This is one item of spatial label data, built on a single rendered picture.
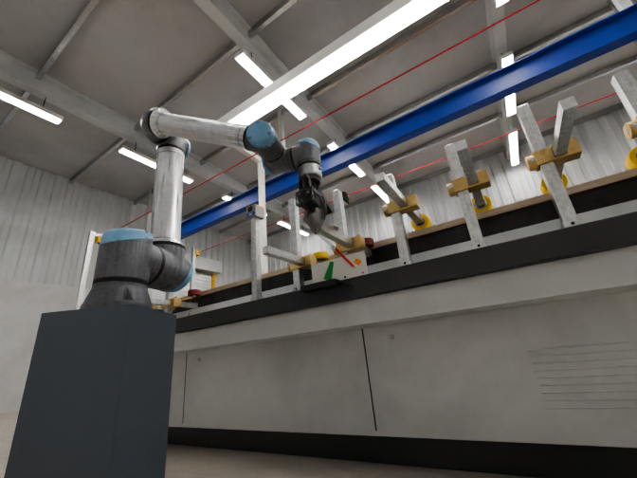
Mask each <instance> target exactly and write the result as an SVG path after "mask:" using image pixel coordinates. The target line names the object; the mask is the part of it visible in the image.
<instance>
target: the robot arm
mask: <svg viewBox="0 0 637 478"><path fill-rule="evenodd" d="M140 126H141V130H142V132H143V133H144V135H145V136H146V137H147V138H148V139H149V140H150V141H151V142H152V143H154V144H155V145H156V164H155V185H154V196H153V207H152V219H151V230H150V232H148V231H146V230H140V229H130V228H121V229H113V230H108V231H106V232H105V233H104V234H103V235H102V237H101V239H100V243H99V251H98V257H97V262H96V267H95V273H94V279H93V284H92V288H91V290H90V292H89V293H88V295H87V296H86V298H85V300H84V302H83V303H82V305H81V306H80V309H84V308H93V307H103V306H111V305H121V304H129V303H131V304H135V305H139V306H143V307H147V308H151V309H153V305H152V302H151V299H150V296H149V292H148V288H150V289H155V290H159V291H161V292H176V291H179V290H181V289H182V288H183V287H185V286H186V285H187V284H188V283H189V281H190V280H191V277H192V272H193V266H192V263H191V261H190V260H189V259H187V258H185V254H186V247H185V246H184V245H183V244H182V243H181V242H180V240H181V218H182V197H183V175H184V159H185V158H186V157H187V156H188V154H189V153H190V151H191V145H190V143H189V141H188V139H192V140H197V141H202V142H207V143H212V144H218V145H223V146H227V147H233V148H238V149H244V150H247V151H250V152H255V153H258V154H259V155H260V156H261V157H262V163H263V167H264V169H265V171H266V173H267V174H268V175H280V174H285V173H289V172H294V171H298V179H299V189H300V190H299V191H298V192H297V193H296V206H297V207H299V208H300V207H302V208H303V209H305V211H304V216H303V221H304V223H305V224H306V225H307V226H309V228H310V230H311V231H312V232H313V233H314V234H315V235H317V234H319V231H320V229H321V227H322V225H323V222H324V220H325V217H326V214H329V213H331V212H332V211H333V208H332V207H331V205H330V203H329V202H328V200H327V199H326V197H325V195H324V194H323V192H322V191H321V189H320V188H319V185H320V182H321V180H322V170H321V169H322V168H321V159H320V148H319V144H318V143H317V142H316V141H315V140H314V139H312V138H302V139H300V140H299V141H298V142H297V144H296V146H293V147H289V148H285V149H284V147H283V145H282V143H281V142H280V140H279V138H278V136H277V135H276V132H275V130H274V129H273V128H272V127H271V125H270V124H269V123H267V122H266V121H262V120H259V121H255V122H253V123H252V124H250V125H244V124H239V123H232V122H226V121H220V120H213V119H201V118H196V117H189V116H182V115H176V114H171V113H170V112H169V111H168V110H166V109H164V108H159V107H154V108H150V109H148V110H146V111H145V112H144V113H143V115H142V117H141V120H140ZM297 198H298V199H299V204H298V203H297Z"/></svg>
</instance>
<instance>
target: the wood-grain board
mask: <svg viewBox="0 0 637 478"><path fill-rule="evenodd" d="M635 177H637V168H634V169H631V170H627V171H624V172H621V173H618V174H614V175H608V176H605V177H601V178H598V179H595V180H592V181H588V182H585V183H581V184H578V185H574V186H571V187H568V188H565V189H566V192H567V194H568V195H573V194H577V193H583V192H586V191H589V190H593V189H596V188H600V187H604V186H607V185H610V184H614V183H617V182H621V181H625V180H628V179H632V178H635ZM548 201H552V198H551V196H550V194H549V193H545V194H542V195H538V196H535V197H531V198H528V199H524V200H521V201H518V202H515V203H511V204H508V205H504V206H501V207H497V208H495V209H491V210H488V211H482V212H478V213H476V216H477V219H478V221H479V220H483V219H485V218H489V217H493V216H496V215H500V214H504V213H507V212H510V211H516V210H520V209H524V208H527V207H531V206H535V205H537V204H541V203H545V202H548ZM464 224H466V222H465V218H464V217H462V218H458V219H455V220H451V221H448V222H445V223H441V224H438V225H434V226H431V227H427V228H424V229H420V230H415V231H412V232H408V233H407V237H408V240H409V239H412V238H416V237H420V236H423V235H427V234H431V233H433V232H437V231H441V230H447V229H451V228H454V227H458V226H461V225H464ZM395 243H396V238H395V236H394V237H392V238H388V239H385V240H381V241H378V242H374V247H373V248H370V249H375V248H382V247H385V246H388V245H392V244H395ZM336 258H339V255H338V256H336V255H335V254H332V255H329V260H332V259H336ZM329 260H328V261H329ZM288 272H290V271H289V270H288V269H287V267H285V268H282V269H278V270H275V271H271V272H268V273H265V274H262V280H263V279H267V278H270V277H274V276H278V275H281V274H284V273H288ZM249 283H252V280H251V278H248V279H244V280H242V281H238V282H235V283H231V284H228V285H222V286H218V287H215V288H212V289H208V290H205V291H201V296H205V295H209V294H211V293H215V292H218V291H222V290H226V289H229V288H233V287H236V286H239V285H246V284H249ZM201 296H198V297H201ZM198 297H196V298H198ZM178 299H181V302H184V301H187V300H190V299H193V297H190V296H185V297H181V298H178Z"/></svg>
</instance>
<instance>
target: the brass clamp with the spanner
mask: <svg viewBox="0 0 637 478"><path fill-rule="evenodd" d="M351 239H352V240H353V245H354V246H353V247H350V248H345V247H343V246H342V245H340V244H338V243H336V246H337V249H338V250H339V251H340V252H345V251H348V252H350V253H353V252H357V251H360V250H363V249H366V244H365V238H363V237H362V236H360V235H358V236H355V237H352V238H351Z"/></svg>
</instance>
